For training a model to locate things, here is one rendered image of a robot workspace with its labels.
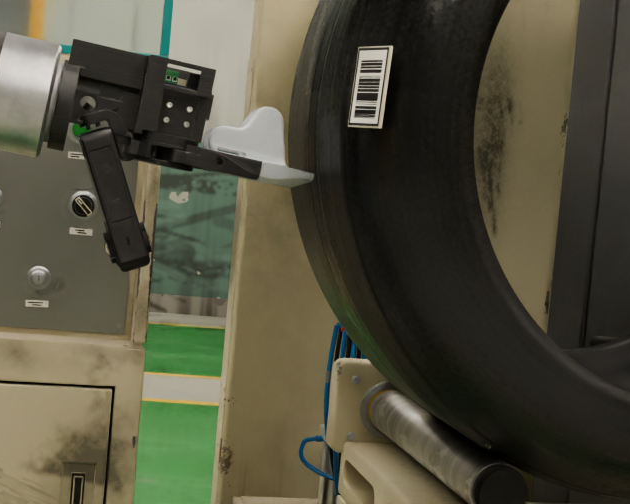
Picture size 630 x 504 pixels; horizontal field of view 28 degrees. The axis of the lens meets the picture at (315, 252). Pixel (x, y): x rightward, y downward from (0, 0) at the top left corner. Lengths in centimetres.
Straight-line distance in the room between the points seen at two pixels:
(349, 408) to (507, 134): 34
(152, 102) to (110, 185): 7
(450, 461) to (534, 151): 44
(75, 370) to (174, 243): 855
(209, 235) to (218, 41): 157
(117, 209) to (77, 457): 74
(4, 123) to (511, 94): 61
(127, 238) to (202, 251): 922
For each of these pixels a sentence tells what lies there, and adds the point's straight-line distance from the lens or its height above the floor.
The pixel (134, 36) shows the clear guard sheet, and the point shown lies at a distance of 168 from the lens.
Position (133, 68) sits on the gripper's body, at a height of 121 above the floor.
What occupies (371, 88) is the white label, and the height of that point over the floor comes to 120.
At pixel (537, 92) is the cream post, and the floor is 125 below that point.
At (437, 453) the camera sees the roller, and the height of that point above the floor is 91.
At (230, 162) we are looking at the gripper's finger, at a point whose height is 114.
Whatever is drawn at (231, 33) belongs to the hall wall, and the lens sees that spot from 1033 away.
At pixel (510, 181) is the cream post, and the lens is 138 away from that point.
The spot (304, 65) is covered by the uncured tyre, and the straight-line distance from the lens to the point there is 111.
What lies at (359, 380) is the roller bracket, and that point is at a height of 93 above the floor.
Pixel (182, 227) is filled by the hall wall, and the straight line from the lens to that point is 1020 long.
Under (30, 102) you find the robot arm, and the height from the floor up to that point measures 117.
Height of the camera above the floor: 113
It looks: 3 degrees down
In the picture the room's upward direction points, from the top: 5 degrees clockwise
